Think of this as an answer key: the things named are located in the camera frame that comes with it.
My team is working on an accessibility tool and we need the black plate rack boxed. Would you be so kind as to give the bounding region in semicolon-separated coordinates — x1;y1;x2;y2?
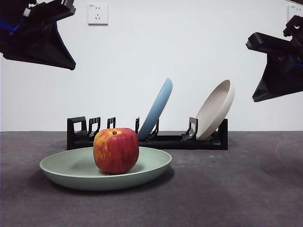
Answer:
66;116;229;151

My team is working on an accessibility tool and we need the blue plate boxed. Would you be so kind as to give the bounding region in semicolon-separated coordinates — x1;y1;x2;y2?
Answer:
137;77;173;140

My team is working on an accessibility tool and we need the white wall socket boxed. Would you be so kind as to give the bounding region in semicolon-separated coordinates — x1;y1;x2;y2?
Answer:
287;5;303;24
88;3;109;26

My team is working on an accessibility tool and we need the red yellow apple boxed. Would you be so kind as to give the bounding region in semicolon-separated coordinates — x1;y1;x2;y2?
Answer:
93;128;140;175

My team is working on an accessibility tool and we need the green plate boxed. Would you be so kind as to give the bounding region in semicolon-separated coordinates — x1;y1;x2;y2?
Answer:
39;145;173;191

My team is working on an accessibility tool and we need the beige plate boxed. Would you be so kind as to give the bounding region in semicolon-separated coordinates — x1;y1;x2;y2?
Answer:
195;79;235;140

